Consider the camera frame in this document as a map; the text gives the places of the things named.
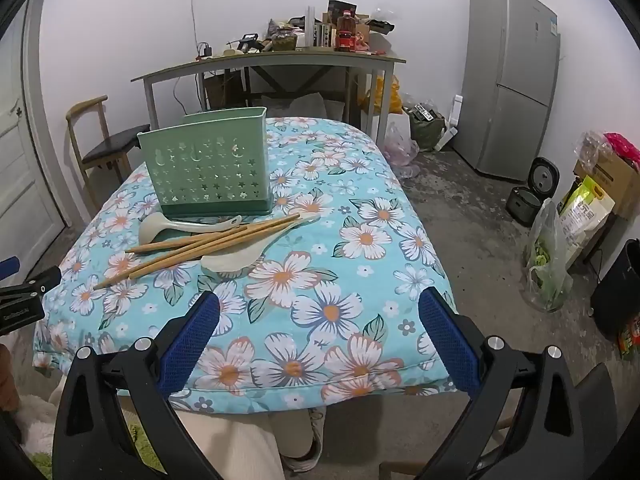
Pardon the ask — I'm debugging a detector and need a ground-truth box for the wooden chair with dark seat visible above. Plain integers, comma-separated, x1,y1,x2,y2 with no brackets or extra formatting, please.
66,95,151,200

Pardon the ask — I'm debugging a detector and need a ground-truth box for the grey cushion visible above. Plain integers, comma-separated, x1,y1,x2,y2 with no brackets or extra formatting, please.
254,92,347,124

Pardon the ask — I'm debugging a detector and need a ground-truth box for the floral turquoise blanket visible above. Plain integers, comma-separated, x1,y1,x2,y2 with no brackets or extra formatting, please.
32,117,458,413

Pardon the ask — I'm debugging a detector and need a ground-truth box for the silver refrigerator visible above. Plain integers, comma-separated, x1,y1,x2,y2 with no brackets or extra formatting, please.
452,0,562,183

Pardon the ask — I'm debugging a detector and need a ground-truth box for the beige plastic rice paddle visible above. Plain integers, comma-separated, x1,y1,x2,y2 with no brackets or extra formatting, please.
200,214,321,277

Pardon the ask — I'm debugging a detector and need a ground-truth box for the light wooden desk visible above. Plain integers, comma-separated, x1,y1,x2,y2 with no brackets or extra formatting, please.
131,47,407,147

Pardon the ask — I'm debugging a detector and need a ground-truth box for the white sneaker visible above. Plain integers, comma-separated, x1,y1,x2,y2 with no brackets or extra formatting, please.
280,406,327,472

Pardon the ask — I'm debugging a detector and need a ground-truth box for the clear bag of vegetables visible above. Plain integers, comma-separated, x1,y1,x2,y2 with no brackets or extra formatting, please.
524,199,574,312

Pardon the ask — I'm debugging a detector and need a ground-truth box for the white fluffy cloth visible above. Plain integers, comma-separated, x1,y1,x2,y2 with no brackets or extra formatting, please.
12,375,68,461

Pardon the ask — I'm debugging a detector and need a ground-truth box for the green canvas bag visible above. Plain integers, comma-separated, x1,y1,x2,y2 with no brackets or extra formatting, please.
407,104,447,152

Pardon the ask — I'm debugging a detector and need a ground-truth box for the cooking oil bottle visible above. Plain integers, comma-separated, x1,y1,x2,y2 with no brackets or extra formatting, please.
335,11,359,52

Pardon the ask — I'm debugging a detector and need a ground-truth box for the dark rice cooker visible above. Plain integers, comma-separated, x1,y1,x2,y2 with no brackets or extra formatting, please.
505,157,554,227

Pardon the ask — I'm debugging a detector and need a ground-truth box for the white plastic appliance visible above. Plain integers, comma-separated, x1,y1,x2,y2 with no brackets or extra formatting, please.
434,94,464,152

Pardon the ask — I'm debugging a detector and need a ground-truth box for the pink plastic bag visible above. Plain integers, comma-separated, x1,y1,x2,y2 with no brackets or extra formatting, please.
384,122,420,167

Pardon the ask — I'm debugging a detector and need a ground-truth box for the green shaggy rug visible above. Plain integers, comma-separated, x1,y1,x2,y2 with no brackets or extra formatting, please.
30,417,168,480

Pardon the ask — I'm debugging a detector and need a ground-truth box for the bundle of bamboo chopsticks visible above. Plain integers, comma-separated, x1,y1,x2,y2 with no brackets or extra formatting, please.
127,217,302,281

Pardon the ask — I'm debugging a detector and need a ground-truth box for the person's beige trouser leg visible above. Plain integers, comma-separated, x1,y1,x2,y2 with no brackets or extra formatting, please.
167,404,283,480

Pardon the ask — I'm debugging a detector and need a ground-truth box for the cardboard box under desk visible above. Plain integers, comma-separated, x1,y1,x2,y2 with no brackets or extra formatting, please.
204,72,247,112

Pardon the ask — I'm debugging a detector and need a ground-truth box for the green plastic utensil holder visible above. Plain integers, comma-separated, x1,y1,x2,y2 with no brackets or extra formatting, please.
137,106,275,220

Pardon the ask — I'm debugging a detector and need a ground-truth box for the glass jar of pickles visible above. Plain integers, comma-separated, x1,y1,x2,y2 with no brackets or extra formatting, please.
271,27,299,52

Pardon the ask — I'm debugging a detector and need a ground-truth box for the colourful snack packet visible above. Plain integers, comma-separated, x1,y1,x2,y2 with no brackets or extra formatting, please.
617,310,640,361

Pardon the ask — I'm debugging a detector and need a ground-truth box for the yellow green rice sack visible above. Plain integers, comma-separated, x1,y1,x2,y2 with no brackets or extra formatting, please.
555,175,616,272

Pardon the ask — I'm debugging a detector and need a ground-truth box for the beige plastic spoon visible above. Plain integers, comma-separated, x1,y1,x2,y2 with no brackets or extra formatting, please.
138,212,242,246

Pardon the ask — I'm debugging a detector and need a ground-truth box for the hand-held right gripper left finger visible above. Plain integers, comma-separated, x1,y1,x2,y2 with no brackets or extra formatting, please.
51,290,222,480

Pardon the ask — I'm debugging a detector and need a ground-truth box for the brown cardboard box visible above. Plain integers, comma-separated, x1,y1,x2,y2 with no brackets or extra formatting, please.
572,145,640,219

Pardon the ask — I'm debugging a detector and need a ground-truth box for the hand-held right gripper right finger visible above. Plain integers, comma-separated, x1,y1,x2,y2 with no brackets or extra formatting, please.
415,287,591,480

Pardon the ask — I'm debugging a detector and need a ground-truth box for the yellow plastic bag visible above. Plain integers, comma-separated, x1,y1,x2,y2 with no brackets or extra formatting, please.
367,75,404,116

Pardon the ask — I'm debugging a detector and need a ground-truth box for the black waste bin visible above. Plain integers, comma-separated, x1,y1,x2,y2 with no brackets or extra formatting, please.
590,239,640,342

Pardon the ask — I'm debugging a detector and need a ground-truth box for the white panelled door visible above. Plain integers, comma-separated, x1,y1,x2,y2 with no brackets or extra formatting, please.
0,0,67,261

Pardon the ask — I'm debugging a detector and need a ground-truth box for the black hand tool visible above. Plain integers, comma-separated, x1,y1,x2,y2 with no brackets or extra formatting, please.
234,33,267,54

